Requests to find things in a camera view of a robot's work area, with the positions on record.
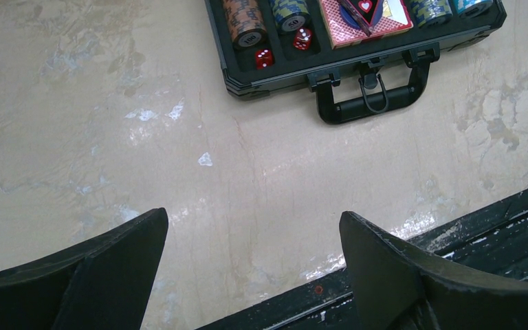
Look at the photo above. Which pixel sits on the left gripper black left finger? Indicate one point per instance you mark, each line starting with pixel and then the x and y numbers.
pixel 102 283

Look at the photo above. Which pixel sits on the light blue chip stack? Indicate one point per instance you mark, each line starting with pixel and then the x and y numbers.
pixel 467 9

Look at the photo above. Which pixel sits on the green chip stack in case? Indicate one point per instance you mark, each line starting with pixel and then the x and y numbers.
pixel 289 15

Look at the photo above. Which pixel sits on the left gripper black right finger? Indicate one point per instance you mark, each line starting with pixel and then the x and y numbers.
pixel 397 285

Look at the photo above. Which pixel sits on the red die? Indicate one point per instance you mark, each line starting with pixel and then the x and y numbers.
pixel 264 58
pixel 302 39

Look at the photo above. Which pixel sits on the grey poker chip stack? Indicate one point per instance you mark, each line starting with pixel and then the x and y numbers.
pixel 430 13

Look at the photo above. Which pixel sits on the brown lower chip stack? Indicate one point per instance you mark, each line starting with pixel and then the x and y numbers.
pixel 245 23

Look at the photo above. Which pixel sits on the red card deck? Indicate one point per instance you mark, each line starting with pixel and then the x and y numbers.
pixel 353 22

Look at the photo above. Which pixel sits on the black poker set case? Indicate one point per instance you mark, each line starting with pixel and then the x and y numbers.
pixel 352 82

